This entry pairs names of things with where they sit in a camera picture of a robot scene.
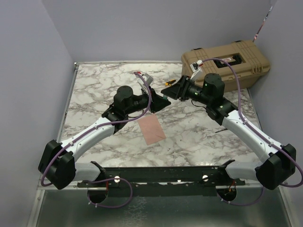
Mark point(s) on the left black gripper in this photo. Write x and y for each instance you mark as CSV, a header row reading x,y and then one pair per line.
x,y
157,102

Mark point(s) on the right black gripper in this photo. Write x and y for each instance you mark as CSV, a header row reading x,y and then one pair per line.
x,y
179,90

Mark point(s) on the pink envelope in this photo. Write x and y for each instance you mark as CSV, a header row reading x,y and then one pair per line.
x,y
151,129

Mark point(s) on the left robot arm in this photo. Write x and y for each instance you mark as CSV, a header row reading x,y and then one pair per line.
x,y
59,160

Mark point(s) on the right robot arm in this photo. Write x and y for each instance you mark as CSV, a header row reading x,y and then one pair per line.
x,y
274,165

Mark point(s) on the tan plastic case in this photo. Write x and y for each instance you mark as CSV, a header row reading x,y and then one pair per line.
x,y
244,57

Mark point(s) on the yellow handled screwdriver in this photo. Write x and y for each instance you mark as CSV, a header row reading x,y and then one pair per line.
x,y
171,82

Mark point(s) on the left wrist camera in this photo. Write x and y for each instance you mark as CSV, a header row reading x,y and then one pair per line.
x,y
145,81

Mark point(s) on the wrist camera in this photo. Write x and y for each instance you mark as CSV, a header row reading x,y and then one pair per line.
x,y
197,71
145,81

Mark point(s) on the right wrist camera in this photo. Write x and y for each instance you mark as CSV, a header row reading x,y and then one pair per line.
x,y
197,71

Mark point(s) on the black mounting rail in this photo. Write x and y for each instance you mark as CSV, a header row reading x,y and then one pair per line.
x,y
164,181

